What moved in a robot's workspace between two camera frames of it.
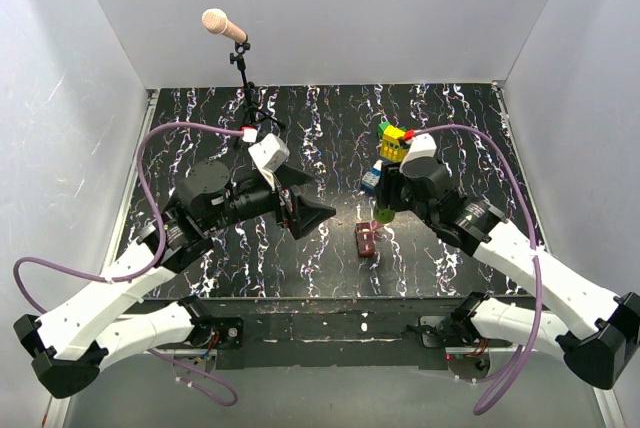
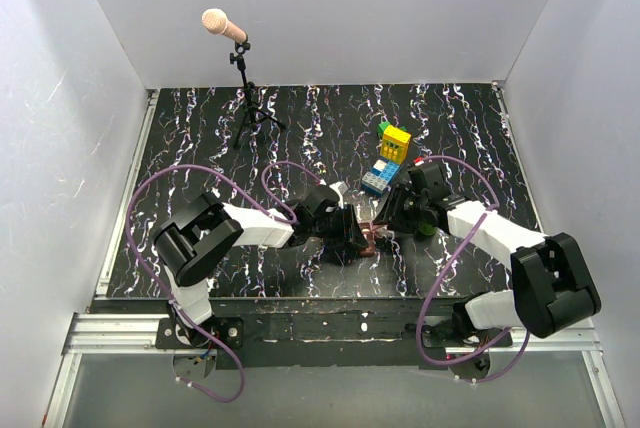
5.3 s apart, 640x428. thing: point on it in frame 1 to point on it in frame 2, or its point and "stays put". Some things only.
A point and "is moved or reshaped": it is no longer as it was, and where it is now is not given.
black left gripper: [304, 214] to [349, 237]
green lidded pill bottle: [383, 216] is moved or reshaped
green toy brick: [382, 127] stays put
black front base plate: [318, 333] stays put
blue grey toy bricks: [372, 179] stays put
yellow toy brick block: [390, 147] stays put
